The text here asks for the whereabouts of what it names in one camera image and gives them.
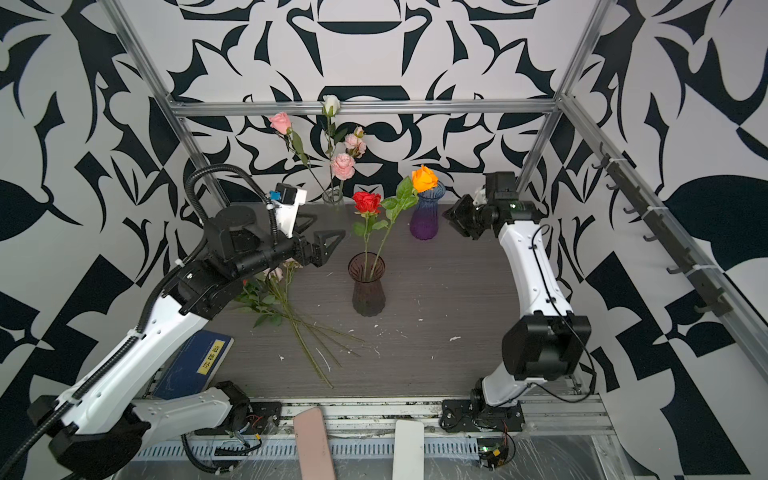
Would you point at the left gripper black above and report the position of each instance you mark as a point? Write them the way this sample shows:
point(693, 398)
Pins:
point(313, 249)

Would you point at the pink carnation stem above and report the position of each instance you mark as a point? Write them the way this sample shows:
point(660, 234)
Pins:
point(278, 281)

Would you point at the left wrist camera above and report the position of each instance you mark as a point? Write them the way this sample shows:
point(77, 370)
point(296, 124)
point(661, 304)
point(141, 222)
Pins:
point(287, 200)

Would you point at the white rose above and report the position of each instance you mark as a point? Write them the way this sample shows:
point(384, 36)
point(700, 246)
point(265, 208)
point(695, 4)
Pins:
point(331, 106)

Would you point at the white flat paddle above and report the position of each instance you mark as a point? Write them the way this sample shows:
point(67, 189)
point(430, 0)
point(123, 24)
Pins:
point(408, 456)

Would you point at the red rose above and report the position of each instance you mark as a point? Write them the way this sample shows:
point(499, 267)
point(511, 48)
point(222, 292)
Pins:
point(368, 207)

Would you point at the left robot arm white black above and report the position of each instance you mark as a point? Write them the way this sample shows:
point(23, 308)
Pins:
point(99, 424)

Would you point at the pink spray roses stem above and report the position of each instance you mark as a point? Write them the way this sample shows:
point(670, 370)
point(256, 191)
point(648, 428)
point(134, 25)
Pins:
point(343, 164)

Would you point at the clear glass vase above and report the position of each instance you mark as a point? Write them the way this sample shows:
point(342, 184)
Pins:
point(333, 196)

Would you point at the aluminium frame rail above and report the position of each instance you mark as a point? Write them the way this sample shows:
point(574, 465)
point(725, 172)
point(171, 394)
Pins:
point(370, 107)

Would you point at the blue purple glass vase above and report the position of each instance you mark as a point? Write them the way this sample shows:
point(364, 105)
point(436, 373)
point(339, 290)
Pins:
point(424, 224)

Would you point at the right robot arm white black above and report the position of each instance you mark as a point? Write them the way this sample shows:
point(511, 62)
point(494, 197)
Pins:
point(549, 339)

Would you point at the small circuit board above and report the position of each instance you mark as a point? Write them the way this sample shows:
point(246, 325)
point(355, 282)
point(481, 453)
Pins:
point(494, 453)

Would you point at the pink rose single stem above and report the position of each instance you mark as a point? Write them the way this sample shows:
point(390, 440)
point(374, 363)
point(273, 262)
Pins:
point(283, 126)

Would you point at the wall hook rack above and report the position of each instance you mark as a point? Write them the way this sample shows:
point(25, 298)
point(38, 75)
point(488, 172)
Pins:
point(664, 228)

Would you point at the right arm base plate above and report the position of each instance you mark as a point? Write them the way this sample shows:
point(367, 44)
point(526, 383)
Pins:
point(465, 415)

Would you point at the dark red glass vase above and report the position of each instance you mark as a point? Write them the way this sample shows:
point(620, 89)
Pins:
point(368, 297)

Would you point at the orange rose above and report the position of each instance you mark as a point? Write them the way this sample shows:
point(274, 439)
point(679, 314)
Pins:
point(405, 198)

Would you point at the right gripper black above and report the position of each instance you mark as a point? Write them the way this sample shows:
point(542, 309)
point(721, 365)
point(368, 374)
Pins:
point(458, 216)

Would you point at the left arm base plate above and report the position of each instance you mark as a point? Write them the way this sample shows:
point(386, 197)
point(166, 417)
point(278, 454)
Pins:
point(256, 418)

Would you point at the pink flat paddle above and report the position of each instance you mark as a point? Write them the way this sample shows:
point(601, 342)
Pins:
point(314, 454)

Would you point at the blue book yellow label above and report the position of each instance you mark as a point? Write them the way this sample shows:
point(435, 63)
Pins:
point(193, 366)

